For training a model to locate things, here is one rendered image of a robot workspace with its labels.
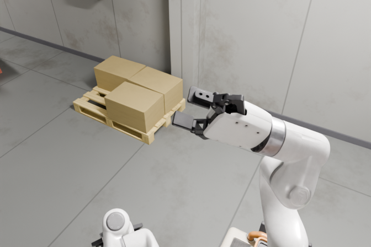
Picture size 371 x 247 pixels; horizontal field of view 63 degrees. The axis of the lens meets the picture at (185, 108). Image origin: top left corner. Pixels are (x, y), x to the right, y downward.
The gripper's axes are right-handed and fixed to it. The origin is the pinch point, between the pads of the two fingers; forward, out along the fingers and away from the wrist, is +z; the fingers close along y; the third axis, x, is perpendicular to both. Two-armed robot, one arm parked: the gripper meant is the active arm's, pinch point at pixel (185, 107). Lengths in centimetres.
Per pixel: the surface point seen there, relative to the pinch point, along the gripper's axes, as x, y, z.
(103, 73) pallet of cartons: -184, -277, 51
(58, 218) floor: -10, -252, 36
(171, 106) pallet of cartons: -157, -255, -38
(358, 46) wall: -193, -111, -170
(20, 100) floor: -149, -348, 144
